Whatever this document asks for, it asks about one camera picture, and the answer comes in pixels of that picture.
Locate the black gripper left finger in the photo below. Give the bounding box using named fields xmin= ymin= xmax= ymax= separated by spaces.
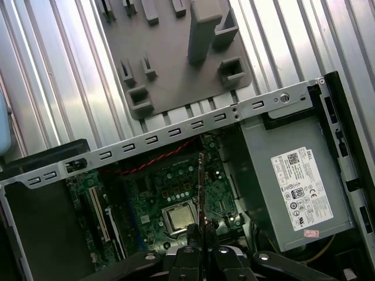
xmin=84 ymin=222 xmax=203 ymax=281

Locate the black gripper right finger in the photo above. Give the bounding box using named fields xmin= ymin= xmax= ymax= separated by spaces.
xmin=204 ymin=219 xmax=332 ymax=281

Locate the blue RAM stick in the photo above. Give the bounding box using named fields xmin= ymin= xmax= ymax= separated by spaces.
xmin=197 ymin=151 xmax=207 ymax=264

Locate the silver CPU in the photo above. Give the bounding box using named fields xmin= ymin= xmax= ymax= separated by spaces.
xmin=165 ymin=204 xmax=200 ymax=232

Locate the green motherboard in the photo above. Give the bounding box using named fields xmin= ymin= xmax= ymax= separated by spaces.
xmin=66 ymin=136 xmax=244 ymax=261

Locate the white expansion slot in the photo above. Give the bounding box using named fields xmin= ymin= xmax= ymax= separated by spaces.
xmin=88 ymin=186 xmax=108 ymax=241

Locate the grey power supply unit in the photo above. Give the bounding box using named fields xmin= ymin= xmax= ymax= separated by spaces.
xmin=240 ymin=115 xmax=357 ymax=252

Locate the black PC case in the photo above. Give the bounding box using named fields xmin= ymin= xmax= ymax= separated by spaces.
xmin=0 ymin=70 xmax=375 ymax=281

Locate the grey parts rack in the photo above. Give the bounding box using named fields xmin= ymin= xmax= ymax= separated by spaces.
xmin=98 ymin=0 xmax=252 ymax=121

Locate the yellow power wire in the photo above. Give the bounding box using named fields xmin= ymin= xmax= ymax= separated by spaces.
xmin=272 ymin=234 xmax=336 ymax=264

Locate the red black twisted wire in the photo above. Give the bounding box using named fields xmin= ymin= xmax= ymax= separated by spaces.
xmin=121 ymin=137 xmax=200 ymax=177

